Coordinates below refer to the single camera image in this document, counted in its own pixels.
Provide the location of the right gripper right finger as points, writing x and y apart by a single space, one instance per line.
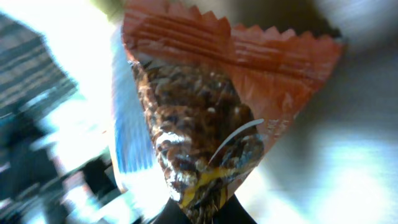
233 212

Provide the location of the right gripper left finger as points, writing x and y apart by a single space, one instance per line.
171 214

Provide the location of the red Top chocolate bar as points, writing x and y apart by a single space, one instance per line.
217 97

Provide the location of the white barcode scanner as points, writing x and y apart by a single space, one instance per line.
84 37

